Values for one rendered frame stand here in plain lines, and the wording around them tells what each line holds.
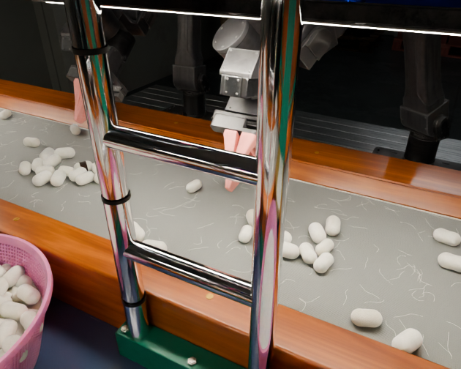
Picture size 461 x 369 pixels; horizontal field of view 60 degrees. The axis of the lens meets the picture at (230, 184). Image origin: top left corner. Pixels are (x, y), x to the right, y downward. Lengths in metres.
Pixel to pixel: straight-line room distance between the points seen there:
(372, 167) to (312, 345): 0.40
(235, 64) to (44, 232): 0.34
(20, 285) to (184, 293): 0.21
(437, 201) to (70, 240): 0.54
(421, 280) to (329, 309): 0.13
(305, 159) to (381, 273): 0.27
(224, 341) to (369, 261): 0.23
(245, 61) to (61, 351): 0.42
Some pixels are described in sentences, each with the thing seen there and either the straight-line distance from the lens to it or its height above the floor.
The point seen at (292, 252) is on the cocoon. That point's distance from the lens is 0.53.
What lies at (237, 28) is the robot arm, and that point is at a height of 1.00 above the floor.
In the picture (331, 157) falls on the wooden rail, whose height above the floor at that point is 0.76.
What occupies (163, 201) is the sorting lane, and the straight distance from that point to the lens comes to 0.66.
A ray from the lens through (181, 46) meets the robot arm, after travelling 1.09.
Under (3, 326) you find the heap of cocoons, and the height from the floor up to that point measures 0.75.
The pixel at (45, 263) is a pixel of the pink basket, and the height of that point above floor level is 0.77.
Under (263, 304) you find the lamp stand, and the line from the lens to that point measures 0.34.
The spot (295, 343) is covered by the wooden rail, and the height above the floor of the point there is 0.76.
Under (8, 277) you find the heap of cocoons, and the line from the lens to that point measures 0.58.
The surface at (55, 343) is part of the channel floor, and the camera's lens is 0.57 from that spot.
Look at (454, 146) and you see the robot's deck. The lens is 1.14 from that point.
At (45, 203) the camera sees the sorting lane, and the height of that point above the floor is 0.74.
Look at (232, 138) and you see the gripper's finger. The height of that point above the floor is 0.88.
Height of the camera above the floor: 1.10
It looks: 31 degrees down
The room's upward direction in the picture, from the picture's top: straight up
